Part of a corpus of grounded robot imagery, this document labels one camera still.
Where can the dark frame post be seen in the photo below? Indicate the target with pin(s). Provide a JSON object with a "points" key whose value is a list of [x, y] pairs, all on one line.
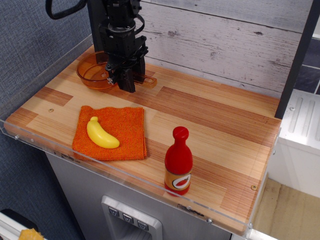
{"points": [[299, 57], [97, 14]]}

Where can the dark right frame post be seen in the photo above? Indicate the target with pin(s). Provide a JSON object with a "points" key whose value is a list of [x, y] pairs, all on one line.
{"points": [[299, 57]]}

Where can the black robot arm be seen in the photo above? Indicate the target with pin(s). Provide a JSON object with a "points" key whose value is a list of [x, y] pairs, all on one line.
{"points": [[121, 13]]}

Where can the black white object at corner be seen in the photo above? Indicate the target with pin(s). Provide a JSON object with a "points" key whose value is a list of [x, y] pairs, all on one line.
{"points": [[12, 223]]}

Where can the grey toy fridge cabinet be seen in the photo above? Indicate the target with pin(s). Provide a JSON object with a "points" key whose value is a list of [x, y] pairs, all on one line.
{"points": [[109, 208]]}

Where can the dark left frame post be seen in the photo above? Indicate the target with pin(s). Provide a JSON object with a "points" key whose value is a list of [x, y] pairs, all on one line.
{"points": [[97, 14]]}

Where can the orange woven cloth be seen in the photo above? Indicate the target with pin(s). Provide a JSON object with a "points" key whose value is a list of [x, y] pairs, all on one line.
{"points": [[125, 124]]}

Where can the orange transparent plastic pot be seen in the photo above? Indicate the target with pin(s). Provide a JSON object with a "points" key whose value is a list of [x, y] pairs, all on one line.
{"points": [[92, 72]]}

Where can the clear acrylic table guard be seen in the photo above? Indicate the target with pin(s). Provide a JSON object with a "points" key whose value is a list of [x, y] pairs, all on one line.
{"points": [[225, 92]]}

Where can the white toy sink unit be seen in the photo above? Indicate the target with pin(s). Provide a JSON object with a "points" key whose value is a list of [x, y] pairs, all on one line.
{"points": [[295, 161]]}

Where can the red toy sauce bottle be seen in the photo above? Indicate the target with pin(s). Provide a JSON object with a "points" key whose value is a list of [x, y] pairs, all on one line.
{"points": [[178, 163]]}

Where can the yellow toy banana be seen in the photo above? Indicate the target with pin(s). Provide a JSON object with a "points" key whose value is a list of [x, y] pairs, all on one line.
{"points": [[99, 136]]}

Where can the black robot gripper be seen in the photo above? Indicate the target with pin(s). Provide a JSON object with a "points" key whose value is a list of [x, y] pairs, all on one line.
{"points": [[126, 54]]}

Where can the yellow object at corner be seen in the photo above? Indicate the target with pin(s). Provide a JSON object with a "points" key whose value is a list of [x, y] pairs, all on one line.
{"points": [[30, 234]]}

